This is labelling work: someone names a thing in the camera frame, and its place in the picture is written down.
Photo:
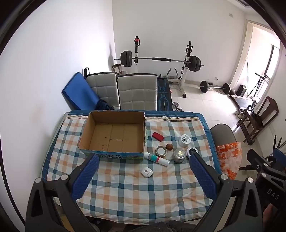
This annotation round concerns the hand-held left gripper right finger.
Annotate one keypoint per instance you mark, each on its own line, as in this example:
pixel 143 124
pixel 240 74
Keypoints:
pixel 202 176

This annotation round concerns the brown walnut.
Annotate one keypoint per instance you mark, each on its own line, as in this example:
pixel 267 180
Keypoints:
pixel 169 147

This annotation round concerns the round beige rimmed tray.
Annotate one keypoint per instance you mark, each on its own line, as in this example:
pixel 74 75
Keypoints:
pixel 146 136

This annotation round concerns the plaid tablecloth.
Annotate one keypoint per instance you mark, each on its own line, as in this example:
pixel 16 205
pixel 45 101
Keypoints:
pixel 125 189

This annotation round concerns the white jar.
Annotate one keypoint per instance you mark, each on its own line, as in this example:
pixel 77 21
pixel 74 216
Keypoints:
pixel 185 142

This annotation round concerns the cardboard box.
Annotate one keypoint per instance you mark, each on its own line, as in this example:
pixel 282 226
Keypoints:
pixel 116 136

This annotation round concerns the short barbell with black plates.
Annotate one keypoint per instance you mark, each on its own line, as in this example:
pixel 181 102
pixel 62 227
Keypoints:
pixel 203 86

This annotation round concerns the round tin lid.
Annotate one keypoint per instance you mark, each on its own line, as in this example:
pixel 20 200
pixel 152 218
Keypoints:
pixel 161 151

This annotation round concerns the small brown box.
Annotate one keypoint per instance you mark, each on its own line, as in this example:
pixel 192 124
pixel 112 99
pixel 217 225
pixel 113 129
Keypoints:
pixel 117 68

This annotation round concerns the orange and white bag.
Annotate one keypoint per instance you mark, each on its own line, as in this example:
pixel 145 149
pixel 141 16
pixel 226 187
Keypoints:
pixel 230 156

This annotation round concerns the small black box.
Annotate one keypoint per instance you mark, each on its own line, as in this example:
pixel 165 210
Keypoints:
pixel 241 90

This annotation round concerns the grey chair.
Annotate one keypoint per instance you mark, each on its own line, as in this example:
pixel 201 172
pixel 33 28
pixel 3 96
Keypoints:
pixel 223 133

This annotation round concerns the dark blue cloth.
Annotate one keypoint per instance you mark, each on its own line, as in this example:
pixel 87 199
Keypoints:
pixel 105 105

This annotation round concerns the small white square device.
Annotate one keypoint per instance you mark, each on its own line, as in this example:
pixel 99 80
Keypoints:
pixel 145 172

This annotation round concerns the chrome dumbbell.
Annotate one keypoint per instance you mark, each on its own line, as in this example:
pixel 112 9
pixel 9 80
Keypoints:
pixel 177 106

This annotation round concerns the white tube with coloured bands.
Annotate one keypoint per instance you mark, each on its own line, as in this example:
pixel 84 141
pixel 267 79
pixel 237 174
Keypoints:
pixel 156 158

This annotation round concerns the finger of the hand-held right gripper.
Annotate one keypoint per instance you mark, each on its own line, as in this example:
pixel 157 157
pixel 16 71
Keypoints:
pixel 254 157
pixel 280 154

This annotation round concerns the black tripod stand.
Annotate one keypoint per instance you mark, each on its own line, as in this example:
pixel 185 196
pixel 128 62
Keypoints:
pixel 257 87

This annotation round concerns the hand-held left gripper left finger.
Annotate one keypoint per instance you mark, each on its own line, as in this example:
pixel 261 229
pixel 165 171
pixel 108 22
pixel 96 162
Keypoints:
pixel 86 176

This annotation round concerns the black weight bench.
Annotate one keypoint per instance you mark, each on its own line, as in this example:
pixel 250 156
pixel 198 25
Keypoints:
pixel 164 93

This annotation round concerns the white padded chair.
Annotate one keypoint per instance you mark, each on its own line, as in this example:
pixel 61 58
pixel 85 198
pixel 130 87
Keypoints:
pixel 136 91
pixel 102 87

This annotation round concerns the white black round lid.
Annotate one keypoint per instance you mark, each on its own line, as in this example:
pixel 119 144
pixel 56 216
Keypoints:
pixel 192 150

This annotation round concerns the blue foam mat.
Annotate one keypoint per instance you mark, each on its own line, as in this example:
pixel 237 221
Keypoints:
pixel 78 91

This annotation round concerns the person's right hand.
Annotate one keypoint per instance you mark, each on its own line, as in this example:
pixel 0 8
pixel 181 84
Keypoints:
pixel 271 217

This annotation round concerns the silver tin can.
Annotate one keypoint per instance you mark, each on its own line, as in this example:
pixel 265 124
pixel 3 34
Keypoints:
pixel 179 157

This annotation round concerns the dark wooden chair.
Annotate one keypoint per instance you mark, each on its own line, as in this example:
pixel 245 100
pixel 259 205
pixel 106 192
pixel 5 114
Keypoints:
pixel 268 109

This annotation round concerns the white door frame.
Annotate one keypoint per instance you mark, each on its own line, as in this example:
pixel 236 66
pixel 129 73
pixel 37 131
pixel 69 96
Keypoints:
pixel 245 44

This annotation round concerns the white squat rack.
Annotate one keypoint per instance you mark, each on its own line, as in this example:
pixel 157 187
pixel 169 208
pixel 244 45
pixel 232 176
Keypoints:
pixel 186 73

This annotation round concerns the red flat case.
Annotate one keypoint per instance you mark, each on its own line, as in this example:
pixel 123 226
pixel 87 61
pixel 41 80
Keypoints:
pixel 158 136

